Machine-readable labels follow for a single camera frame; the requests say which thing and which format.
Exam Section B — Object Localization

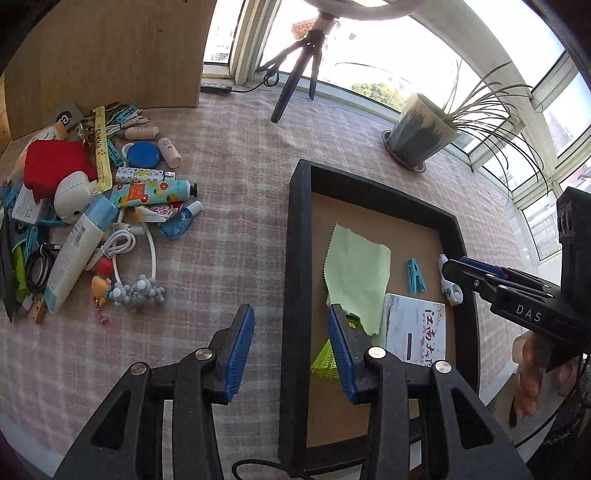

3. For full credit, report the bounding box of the grey blue ball toy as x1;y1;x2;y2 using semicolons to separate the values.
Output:
108;274;167;315

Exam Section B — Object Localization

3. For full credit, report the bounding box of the potted spider plant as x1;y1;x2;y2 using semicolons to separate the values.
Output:
335;60;555;208

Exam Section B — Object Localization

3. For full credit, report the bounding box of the thin white charging cable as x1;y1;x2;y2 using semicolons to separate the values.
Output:
85;230;138;271

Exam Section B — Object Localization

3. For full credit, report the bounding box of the grey case white label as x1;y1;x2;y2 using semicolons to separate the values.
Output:
11;185;57;227

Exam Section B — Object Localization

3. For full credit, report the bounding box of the person's right hand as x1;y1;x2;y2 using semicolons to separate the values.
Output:
511;332;579;417

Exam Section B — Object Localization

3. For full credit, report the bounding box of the blue clothespin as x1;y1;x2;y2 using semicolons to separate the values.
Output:
106;138;125;168
406;258;428;295

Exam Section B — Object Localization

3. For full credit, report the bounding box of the small white item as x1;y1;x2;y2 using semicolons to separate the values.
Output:
438;254;464;305

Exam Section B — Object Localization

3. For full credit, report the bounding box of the red rimmed round coaster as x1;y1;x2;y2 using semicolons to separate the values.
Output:
381;130;428;174

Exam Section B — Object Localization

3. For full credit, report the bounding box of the blue snack packet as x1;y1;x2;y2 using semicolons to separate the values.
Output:
0;180;20;209

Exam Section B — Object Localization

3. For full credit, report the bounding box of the red orange sachet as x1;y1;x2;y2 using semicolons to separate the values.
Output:
134;203;185;223

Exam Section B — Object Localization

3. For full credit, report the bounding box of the thick white cable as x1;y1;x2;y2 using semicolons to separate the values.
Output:
112;222;156;289

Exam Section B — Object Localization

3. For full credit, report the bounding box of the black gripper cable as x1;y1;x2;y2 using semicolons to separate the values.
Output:
231;455;370;480

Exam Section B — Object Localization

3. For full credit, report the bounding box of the person's right forearm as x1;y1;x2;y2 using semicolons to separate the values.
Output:
531;355;591;476

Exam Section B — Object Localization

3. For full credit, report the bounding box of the large white tube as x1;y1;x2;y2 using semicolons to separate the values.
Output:
44;194;120;315

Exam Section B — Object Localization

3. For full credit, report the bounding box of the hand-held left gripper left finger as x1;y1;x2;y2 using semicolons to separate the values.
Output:
53;304;256;480

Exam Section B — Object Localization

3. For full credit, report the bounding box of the white booklet with Chinese text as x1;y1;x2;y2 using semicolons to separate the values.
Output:
384;293;447;365

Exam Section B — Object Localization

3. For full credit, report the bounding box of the black usb cable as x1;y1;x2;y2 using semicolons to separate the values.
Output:
24;244;62;292

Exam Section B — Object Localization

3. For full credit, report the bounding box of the white round mini device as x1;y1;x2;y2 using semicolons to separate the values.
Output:
54;171;99;225

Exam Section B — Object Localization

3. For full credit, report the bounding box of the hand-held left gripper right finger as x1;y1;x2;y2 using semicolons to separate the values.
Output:
326;303;536;480

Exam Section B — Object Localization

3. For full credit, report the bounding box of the light green cleaning cloth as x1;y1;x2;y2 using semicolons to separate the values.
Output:
325;224;392;337

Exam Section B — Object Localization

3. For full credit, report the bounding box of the green hand cream tube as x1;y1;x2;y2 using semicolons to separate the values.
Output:
11;244;29;304

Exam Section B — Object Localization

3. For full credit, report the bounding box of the small floral tube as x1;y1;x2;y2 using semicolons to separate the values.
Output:
115;167;177;184

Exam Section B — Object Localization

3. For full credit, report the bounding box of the red cloth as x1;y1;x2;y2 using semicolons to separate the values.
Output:
24;141;99;204

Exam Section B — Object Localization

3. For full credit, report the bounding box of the wooden clothespin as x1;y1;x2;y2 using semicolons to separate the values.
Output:
21;295;49;325

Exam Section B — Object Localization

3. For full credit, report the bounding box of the blue sanitizer bottle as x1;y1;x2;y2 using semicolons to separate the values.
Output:
159;200;204;241

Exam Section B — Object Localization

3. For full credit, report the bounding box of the colourful fruit print tube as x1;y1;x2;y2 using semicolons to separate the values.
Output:
109;179;199;208

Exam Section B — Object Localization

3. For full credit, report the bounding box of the blue round tin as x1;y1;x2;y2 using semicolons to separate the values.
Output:
121;141;162;169

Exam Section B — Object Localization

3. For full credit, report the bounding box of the black wooden tray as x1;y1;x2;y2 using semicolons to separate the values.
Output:
278;159;481;478

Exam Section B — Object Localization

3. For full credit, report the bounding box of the black mini tripod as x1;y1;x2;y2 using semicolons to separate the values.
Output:
257;14;326;124

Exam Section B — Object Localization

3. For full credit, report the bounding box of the thin black power cable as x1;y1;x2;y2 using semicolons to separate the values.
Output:
230;68;281;94

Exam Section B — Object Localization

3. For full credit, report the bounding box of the orange figure keychain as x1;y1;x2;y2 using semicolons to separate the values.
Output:
90;257;115;310

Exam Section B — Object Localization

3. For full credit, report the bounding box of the long yellow packet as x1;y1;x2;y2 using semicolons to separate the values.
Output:
91;106;115;195

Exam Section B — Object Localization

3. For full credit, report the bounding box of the pink bottle dark cap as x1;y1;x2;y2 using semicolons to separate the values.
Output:
154;131;184;168

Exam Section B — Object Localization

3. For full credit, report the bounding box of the neon yellow mesh sleeve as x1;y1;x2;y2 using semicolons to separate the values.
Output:
311;314;375;381

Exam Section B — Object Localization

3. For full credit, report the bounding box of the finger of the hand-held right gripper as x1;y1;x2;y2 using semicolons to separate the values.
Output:
441;257;514;306
459;257;556;297

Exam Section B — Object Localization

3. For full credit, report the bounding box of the grey card with black disc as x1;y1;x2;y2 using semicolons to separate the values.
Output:
47;102;85;140

